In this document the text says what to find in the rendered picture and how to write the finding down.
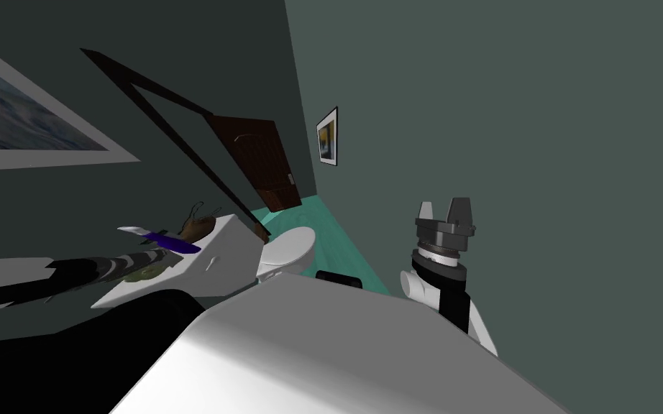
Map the purple and white stick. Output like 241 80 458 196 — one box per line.
116 225 203 254

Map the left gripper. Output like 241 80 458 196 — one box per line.
128 248 186 280

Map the brown round pot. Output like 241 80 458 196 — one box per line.
178 201 221 243

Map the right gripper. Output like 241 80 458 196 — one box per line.
414 197 477 259

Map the green flat dish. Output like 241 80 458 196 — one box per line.
123 263 167 284

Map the large grey framed picture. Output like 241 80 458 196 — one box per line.
0 31 141 173

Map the white toilet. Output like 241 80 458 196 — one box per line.
256 226 317 284

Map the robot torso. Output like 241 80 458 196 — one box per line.
109 269 570 414

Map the small black framed picture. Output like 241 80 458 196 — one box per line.
316 106 339 167

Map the white vanity cupboard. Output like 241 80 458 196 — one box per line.
89 213 265 311

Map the brown wooden door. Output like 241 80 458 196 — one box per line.
209 114 303 213

